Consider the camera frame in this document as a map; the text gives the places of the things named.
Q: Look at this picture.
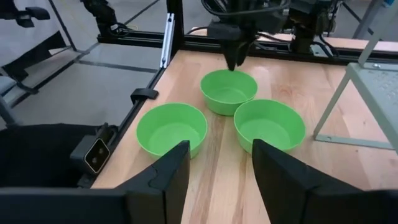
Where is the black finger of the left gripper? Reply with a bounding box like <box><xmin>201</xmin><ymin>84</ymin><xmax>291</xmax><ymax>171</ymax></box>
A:
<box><xmin>238</xmin><ymin>39</ymin><xmax>254</xmax><ymax>66</ymax></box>
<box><xmin>221</xmin><ymin>42</ymin><xmax>239</xmax><ymax>72</ymax></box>

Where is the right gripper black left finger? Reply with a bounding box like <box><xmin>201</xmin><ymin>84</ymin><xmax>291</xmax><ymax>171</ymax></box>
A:
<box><xmin>114</xmin><ymin>139</ymin><xmax>192</xmax><ymax>224</ymax></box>

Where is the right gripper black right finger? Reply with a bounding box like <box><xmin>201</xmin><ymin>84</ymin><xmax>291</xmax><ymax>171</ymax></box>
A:
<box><xmin>251</xmin><ymin>138</ymin><xmax>371</xmax><ymax>224</ymax></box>

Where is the green plastic mini bowl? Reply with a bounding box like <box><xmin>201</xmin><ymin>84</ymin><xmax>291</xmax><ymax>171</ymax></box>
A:
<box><xmin>233</xmin><ymin>98</ymin><xmax>307</xmax><ymax>155</ymax></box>
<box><xmin>136</xmin><ymin>102</ymin><xmax>208</xmax><ymax>160</ymax></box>
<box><xmin>200</xmin><ymin>68</ymin><xmax>259</xmax><ymax>117</ymax></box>

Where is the white metal strip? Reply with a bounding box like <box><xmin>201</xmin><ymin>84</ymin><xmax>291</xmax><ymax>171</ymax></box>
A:
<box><xmin>159</xmin><ymin>12</ymin><xmax>175</xmax><ymax>69</ymax></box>

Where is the black plastic clamp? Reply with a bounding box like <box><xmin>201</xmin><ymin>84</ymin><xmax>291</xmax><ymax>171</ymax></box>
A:
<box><xmin>129</xmin><ymin>88</ymin><xmax>160</xmax><ymax>105</ymax></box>

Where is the pale green metal shelf rack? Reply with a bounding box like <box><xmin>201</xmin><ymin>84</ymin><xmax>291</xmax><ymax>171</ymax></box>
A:
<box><xmin>312</xmin><ymin>0</ymin><xmax>398</xmax><ymax>156</ymax></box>

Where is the black office chair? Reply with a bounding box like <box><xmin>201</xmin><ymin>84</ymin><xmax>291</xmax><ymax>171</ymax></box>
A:
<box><xmin>0</xmin><ymin>0</ymin><xmax>51</xmax><ymax>29</ymax></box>

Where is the black table-level camera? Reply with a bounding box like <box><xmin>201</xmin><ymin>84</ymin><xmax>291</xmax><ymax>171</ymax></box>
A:
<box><xmin>69</xmin><ymin>134</ymin><xmax>111</xmax><ymax>175</ymax></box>

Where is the black aluminium table frame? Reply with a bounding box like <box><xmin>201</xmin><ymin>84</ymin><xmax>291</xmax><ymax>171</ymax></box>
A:
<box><xmin>76</xmin><ymin>0</ymin><xmax>398</xmax><ymax>189</ymax></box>

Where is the black stand with cables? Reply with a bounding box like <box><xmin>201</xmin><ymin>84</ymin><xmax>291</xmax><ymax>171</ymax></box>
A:
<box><xmin>80</xmin><ymin>0</ymin><xmax>133</xmax><ymax>40</ymax></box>

